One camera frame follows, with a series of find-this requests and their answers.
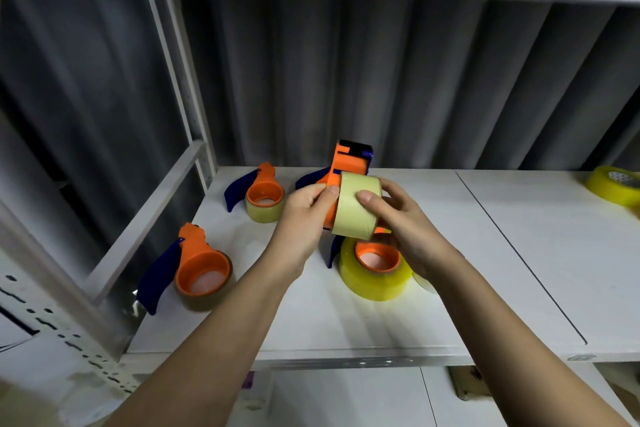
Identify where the brown tape roll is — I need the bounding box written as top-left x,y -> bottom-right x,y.
174,253 -> 236,313

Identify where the person's left hand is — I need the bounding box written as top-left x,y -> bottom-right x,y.
265,184 -> 342,282

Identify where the person's left forearm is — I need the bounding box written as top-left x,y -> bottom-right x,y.
104,253 -> 303,427

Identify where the brown cardboard piece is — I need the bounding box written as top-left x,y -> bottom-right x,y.
448,366 -> 494,402

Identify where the grey curtain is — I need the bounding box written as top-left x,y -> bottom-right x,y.
0,0 -> 640,287

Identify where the bright yellow tape roll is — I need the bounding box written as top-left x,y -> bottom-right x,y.
584,165 -> 640,207
339,238 -> 415,302

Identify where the person's right forearm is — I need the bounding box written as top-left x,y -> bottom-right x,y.
429,253 -> 632,427

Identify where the orange and blue tape dispenser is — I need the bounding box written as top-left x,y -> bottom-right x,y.
135,222 -> 234,317
295,139 -> 392,235
327,234 -> 404,274
223,162 -> 286,213

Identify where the pale yellow tape roll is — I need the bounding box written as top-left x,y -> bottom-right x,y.
245,195 -> 286,224
330,172 -> 384,242

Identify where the person's right hand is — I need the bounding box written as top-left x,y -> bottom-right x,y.
356,177 -> 461,283

